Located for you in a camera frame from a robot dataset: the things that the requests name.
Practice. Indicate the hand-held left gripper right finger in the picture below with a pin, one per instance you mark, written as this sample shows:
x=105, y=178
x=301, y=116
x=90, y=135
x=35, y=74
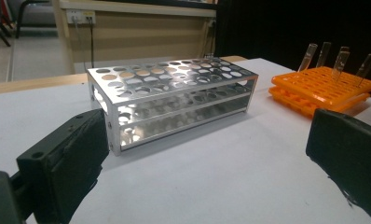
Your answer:
x=351, y=152

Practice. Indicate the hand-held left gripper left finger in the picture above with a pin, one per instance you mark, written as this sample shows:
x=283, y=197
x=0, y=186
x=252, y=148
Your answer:
x=62, y=168

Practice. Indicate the silver metal test tube rack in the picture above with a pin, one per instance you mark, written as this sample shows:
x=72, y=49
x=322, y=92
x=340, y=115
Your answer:
x=113, y=137

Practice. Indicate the orange plastic test tube rack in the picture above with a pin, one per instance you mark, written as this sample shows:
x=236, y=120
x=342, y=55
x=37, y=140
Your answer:
x=317, y=82

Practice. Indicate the clear glass test tube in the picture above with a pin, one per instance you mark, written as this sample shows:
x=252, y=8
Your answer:
x=308, y=57
x=324, y=54
x=341, y=63
x=367, y=65

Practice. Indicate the wooden table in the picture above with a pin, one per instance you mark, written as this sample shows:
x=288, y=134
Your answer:
x=34, y=83

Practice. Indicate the dark curtain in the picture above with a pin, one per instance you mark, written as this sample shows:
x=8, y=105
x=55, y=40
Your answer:
x=298, y=25

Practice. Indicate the white board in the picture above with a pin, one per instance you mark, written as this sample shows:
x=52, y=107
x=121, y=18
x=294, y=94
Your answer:
x=205, y=174

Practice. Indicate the black chair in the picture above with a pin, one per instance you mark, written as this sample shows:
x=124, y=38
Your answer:
x=22, y=15

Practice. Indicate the white wall socket strip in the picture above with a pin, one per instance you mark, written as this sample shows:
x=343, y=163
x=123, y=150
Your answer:
x=81, y=16

